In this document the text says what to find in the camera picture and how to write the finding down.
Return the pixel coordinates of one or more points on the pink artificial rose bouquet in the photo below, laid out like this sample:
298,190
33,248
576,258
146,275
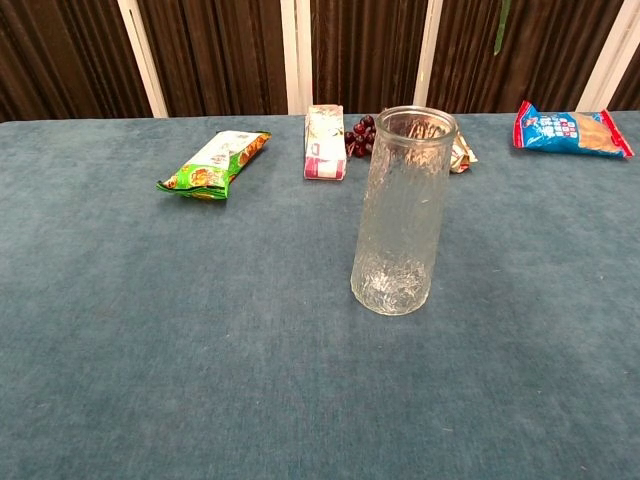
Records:
501,25

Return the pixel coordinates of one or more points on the clear textured glass vase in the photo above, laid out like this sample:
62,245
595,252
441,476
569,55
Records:
400,225

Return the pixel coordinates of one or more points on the pink floral carton box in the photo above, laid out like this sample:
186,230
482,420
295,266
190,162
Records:
324,145

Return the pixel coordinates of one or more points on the dark red cherry bunch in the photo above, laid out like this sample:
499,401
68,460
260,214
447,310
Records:
361,137

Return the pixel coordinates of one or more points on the green snack packet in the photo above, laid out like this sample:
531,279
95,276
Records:
215,165

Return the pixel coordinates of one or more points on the blue velvet tablecloth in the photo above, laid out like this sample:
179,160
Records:
200,325

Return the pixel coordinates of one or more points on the floral beige snack packet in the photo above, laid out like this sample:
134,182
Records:
464,157

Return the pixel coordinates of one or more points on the dark brown pleated curtain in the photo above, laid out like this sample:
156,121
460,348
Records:
225,55

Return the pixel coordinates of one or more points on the blue red biscuit packet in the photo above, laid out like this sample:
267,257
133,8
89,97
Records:
575,132

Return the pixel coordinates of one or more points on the white frame post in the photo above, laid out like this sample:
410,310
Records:
428,50
143,60
295,50
605,75

